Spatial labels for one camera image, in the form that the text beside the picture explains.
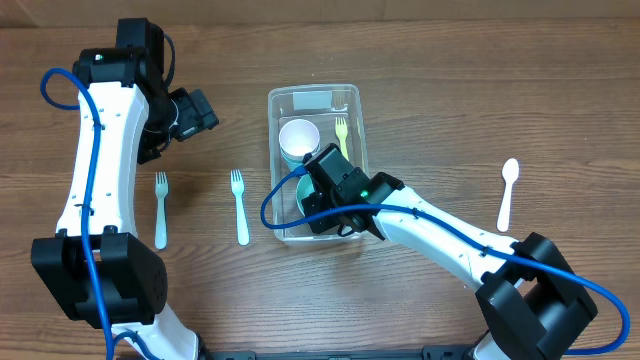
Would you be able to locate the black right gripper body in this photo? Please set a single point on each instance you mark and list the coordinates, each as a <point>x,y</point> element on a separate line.
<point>321,223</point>

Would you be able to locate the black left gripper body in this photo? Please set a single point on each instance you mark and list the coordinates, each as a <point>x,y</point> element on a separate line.
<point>192,113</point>

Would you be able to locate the teal bowl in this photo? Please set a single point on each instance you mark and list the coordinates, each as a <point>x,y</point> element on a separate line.
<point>304,189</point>

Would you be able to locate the green cup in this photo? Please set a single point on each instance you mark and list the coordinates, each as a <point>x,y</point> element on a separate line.
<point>302,159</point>

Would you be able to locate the white cup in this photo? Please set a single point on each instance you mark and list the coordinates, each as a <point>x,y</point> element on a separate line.
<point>299,137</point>

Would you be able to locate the yellow fork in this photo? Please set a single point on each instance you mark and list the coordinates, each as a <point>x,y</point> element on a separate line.
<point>341,131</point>

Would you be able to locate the light blue fork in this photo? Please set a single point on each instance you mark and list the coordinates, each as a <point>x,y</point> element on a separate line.
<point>161,191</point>

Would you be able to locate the white fork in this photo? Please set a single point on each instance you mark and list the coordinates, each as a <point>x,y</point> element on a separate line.
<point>238,188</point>

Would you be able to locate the white spoon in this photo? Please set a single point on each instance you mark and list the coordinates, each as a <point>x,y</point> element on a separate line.
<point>510,174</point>

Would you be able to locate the blue cup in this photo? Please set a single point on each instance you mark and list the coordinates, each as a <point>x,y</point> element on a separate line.
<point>297,169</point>

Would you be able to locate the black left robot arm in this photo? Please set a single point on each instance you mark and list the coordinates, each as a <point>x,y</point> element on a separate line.
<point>95,266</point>

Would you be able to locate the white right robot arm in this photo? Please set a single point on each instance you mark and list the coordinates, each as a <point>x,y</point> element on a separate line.
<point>534,305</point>

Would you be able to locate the clear plastic container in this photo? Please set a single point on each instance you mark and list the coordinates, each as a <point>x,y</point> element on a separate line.
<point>320,104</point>

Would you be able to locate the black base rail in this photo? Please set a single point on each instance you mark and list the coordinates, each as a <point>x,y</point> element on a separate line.
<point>429,352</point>

